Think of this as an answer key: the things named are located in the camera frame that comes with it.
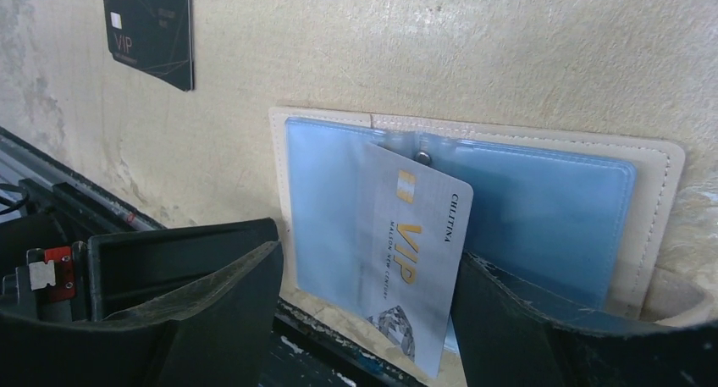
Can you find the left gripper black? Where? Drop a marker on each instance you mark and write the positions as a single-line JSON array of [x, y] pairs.
[[43, 265]]

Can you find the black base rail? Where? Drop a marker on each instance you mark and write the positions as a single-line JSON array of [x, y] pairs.
[[302, 352]]

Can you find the black VIP card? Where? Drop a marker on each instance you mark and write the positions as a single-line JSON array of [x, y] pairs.
[[154, 37]]

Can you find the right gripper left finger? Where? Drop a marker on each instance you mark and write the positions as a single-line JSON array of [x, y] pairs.
[[212, 332]]

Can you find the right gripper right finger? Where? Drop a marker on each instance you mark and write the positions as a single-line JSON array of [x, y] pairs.
[[511, 332]]

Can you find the single silver VIP card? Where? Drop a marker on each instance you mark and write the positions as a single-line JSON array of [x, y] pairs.
[[411, 229]]

